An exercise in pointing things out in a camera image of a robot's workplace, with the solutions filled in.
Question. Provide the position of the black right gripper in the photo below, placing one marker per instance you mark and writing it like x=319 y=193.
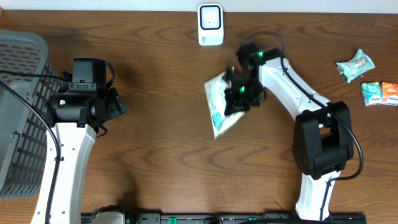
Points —
x=233 y=105

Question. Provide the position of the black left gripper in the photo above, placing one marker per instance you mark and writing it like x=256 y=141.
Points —
x=116 y=101

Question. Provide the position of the yellow snack bag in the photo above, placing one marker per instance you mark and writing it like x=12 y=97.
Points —
x=215 y=97

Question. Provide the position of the teal wet wipes pack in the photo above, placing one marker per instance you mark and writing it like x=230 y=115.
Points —
x=356 y=67

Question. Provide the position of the small green tissue pack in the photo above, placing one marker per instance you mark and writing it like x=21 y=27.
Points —
x=372 y=94

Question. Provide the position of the orange tissue pack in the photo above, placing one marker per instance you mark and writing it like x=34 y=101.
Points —
x=389 y=93

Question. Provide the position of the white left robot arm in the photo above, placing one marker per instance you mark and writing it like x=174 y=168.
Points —
x=75 y=115

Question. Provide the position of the white barcode scanner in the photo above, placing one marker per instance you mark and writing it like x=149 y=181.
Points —
x=210 y=24

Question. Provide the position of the grey plastic mesh basket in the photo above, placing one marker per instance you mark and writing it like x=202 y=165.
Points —
x=26 y=70

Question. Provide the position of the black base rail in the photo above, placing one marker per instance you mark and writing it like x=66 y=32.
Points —
x=269 y=217

